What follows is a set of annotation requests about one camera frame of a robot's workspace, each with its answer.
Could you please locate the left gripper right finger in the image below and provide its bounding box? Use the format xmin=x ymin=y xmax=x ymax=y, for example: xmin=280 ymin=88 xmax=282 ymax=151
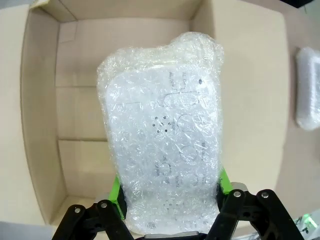
xmin=206 ymin=166 xmax=294 ymax=240

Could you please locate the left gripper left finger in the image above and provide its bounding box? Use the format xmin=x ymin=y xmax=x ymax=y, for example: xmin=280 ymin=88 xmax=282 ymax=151
xmin=51 ymin=174 xmax=136 ymax=240

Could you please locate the bubble-wrapped white clock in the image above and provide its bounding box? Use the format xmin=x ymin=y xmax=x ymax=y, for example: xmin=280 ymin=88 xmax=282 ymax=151
xmin=96 ymin=31 xmax=225 ymax=239

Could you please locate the wrapped clock with QR label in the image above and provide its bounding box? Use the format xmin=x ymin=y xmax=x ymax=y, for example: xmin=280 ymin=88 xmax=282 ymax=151
xmin=294 ymin=46 xmax=320 ymax=131

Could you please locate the brown cardboard box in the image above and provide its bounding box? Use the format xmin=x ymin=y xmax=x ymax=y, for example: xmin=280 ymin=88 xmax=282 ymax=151
xmin=0 ymin=0 xmax=320 ymax=240

